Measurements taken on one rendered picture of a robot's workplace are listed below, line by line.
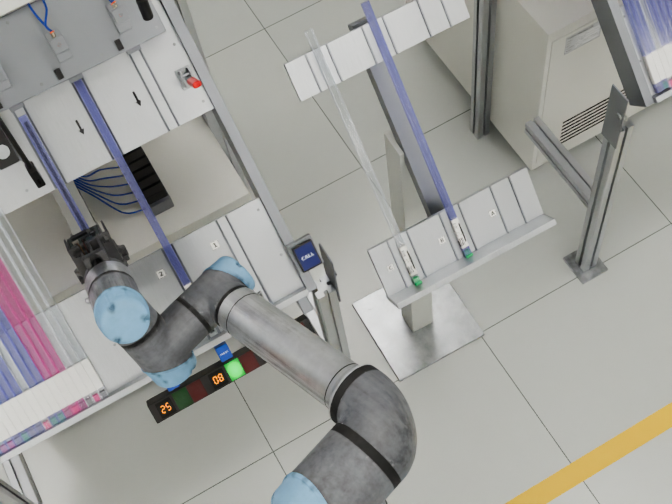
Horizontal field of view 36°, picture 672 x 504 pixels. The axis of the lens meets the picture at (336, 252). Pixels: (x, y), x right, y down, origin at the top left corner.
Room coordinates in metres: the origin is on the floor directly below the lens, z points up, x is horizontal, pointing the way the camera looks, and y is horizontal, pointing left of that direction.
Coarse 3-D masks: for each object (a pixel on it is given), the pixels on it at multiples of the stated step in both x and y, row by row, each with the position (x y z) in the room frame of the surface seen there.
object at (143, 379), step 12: (300, 288) 0.88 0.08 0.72; (288, 300) 0.85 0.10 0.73; (216, 336) 0.81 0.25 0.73; (228, 336) 0.81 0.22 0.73; (204, 348) 0.79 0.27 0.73; (132, 384) 0.75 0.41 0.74; (144, 384) 0.75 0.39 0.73; (108, 396) 0.74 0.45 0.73; (120, 396) 0.73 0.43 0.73; (96, 408) 0.72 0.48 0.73; (72, 420) 0.71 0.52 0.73; (48, 432) 0.69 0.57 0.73; (24, 444) 0.68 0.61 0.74; (0, 456) 0.67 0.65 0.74; (12, 456) 0.66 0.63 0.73
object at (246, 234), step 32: (224, 224) 0.98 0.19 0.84; (256, 224) 0.98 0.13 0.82; (160, 256) 0.94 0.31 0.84; (192, 256) 0.94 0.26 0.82; (256, 256) 0.93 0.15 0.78; (288, 256) 0.93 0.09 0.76; (160, 288) 0.89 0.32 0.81; (256, 288) 0.88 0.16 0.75; (288, 288) 0.88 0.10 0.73; (96, 352) 0.81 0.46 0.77
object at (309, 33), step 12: (312, 36) 1.15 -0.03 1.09; (312, 48) 1.14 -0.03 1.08; (324, 60) 1.12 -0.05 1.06; (324, 72) 1.11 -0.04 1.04; (336, 84) 1.09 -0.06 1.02; (336, 96) 1.08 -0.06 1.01; (348, 120) 1.05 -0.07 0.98; (348, 132) 1.04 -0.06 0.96; (360, 144) 1.02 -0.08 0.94; (360, 156) 1.00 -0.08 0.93; (372, 168) 0.99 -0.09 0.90; (372, 180) 0.97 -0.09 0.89; (384, 204) 0.94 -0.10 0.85; (384, 216) 0.93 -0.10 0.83; (396, 228) 0.91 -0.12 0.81; (396, 240) 0.89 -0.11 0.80
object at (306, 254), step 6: (306, 246) 0.92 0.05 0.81; (312, 246) 0.92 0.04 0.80; (300, 252) 0.91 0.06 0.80; (306, 252) 0.91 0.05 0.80; (312, 252) 0.91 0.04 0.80; (300, 258) 0.90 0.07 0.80; (306, 258) 0.90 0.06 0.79; (312, 258) 0.90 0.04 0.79; (318, 258) 0.90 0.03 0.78; (306, 264) 0.89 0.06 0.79; (312, 264) 0.89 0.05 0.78
